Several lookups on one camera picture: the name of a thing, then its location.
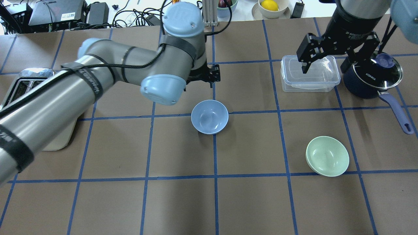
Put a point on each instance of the yellow lemon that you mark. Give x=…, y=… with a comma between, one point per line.
x=269, y=5

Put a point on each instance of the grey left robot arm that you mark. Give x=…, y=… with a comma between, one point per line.
x=32, y=121

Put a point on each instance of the black power adapter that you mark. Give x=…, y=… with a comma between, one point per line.
x=97, y=13

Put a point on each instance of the aluminium frame post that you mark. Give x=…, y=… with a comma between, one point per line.
x=209, y=12

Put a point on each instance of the green bowl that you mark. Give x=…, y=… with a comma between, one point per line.
x=327, y=156

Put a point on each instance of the beige bowl with lemon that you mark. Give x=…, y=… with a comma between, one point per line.
x=258, y=13

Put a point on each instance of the blue bowl with fruit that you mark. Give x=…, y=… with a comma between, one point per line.
x=225, y=7

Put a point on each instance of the dark blue saucepan with lid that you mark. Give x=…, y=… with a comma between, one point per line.
x=372, y=78

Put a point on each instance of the clear plastic food container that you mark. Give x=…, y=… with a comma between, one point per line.
x=322, y=76

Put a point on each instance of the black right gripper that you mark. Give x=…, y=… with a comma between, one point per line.
x=346, y=30

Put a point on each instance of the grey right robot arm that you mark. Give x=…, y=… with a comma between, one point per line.
x=351, y=30

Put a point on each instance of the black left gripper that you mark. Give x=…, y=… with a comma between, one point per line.
x=211, y=74

